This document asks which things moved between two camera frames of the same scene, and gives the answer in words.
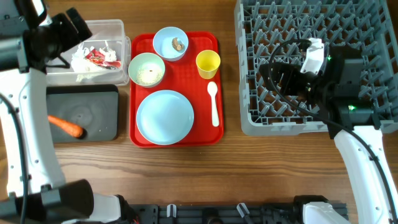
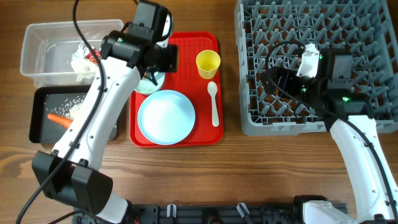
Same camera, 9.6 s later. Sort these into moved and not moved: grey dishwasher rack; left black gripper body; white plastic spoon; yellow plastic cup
Moved: left black gripper body
Not moved: yellow plastic cup; grey dishwasher rack; white plastic spoon
